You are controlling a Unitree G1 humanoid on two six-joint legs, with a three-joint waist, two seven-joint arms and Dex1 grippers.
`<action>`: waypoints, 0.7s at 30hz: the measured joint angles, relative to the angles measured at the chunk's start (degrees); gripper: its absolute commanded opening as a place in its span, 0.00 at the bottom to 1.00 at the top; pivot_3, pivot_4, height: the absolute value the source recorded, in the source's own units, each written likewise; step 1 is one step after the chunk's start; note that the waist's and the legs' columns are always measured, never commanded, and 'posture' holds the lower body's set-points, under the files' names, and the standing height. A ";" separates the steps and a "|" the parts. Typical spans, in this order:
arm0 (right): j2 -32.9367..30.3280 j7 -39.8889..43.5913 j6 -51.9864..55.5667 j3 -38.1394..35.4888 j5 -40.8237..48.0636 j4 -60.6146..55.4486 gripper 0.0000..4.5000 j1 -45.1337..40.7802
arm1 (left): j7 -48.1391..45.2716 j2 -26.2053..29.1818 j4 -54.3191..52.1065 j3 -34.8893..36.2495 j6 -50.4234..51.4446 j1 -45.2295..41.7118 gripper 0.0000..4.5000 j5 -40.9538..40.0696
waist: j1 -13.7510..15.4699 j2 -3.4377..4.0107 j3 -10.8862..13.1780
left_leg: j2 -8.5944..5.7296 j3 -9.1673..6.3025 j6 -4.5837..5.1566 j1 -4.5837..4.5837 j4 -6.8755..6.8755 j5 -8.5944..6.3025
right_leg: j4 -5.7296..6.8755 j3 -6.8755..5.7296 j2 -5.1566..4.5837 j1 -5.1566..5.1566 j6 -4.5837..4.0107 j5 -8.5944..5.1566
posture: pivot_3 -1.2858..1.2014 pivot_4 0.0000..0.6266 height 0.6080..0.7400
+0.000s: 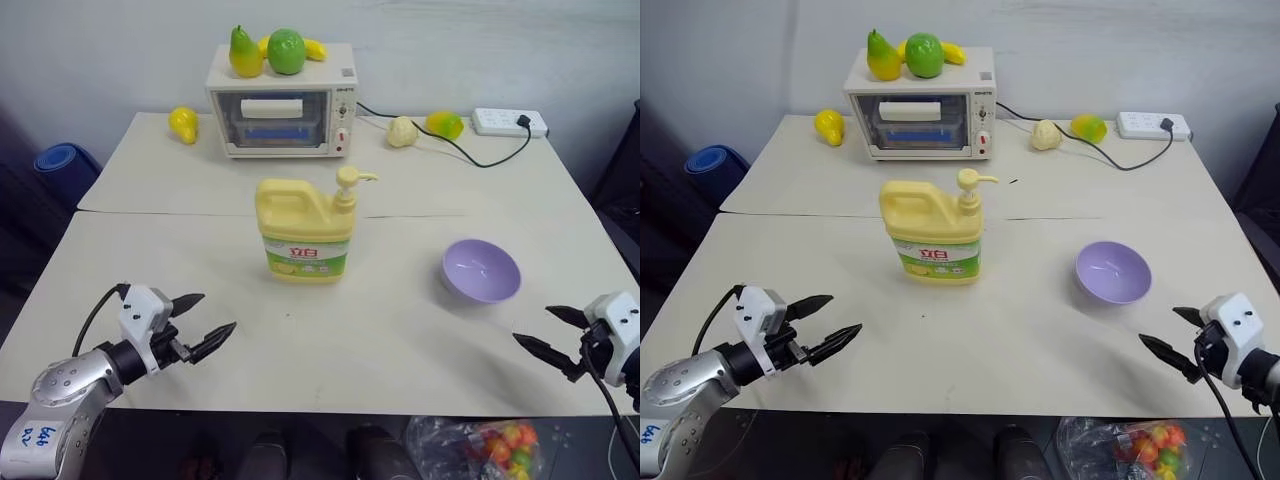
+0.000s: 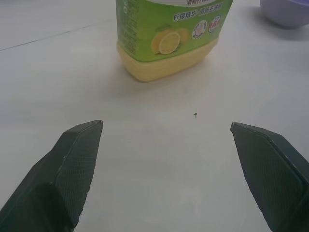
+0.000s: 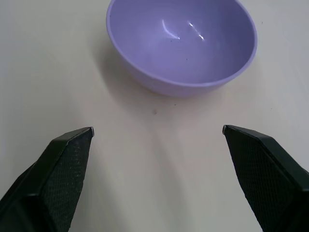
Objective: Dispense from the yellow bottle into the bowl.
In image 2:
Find yellow lemon detergent bottle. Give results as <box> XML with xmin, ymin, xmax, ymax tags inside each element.
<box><xmin>115</xmin><ymin>0</ymin><xmax>234</xmax><ymax>83</ymax></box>

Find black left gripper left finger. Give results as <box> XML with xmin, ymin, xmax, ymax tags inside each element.
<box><xmin>0</xmin><ymin>119</ymin><xmax>104</xmax><ymax>232</ymax></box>

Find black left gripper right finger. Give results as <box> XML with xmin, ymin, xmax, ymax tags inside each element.
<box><xmin>230</xmin><ymin>122</ymin><xmax>309</xmax><ymax>232</ymax></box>

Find light purple bowl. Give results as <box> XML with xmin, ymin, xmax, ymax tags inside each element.
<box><xmin>259</xmin><ymin>0</ymin><xmax>309</xmax><ymax>29</ymax></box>

